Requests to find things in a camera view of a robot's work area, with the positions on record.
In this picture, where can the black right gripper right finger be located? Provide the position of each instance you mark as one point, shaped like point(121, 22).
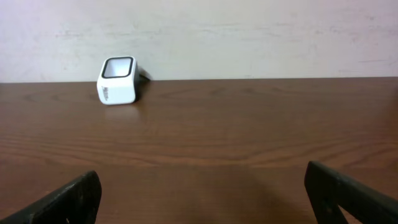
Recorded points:
point(330, 192)

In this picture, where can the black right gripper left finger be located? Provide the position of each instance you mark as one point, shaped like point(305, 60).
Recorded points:
point(76, 202)

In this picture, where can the white barcode scanner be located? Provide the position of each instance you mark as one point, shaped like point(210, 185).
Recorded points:
point(121, 81)

